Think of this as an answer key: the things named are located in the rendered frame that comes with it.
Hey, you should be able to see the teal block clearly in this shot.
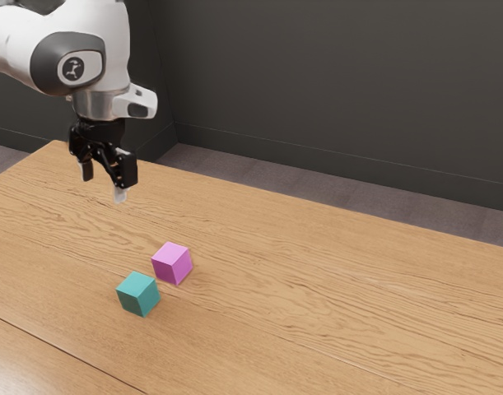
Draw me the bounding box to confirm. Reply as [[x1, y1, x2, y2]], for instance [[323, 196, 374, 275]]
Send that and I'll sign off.
[[114, 270, 161, 318]]

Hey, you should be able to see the pink block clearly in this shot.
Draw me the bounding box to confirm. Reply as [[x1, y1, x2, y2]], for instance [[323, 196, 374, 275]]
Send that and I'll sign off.
[[150, 241, 194, 286]]

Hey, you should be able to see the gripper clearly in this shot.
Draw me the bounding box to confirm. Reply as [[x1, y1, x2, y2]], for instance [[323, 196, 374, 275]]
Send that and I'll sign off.
[[68, 116, 137, 205]]

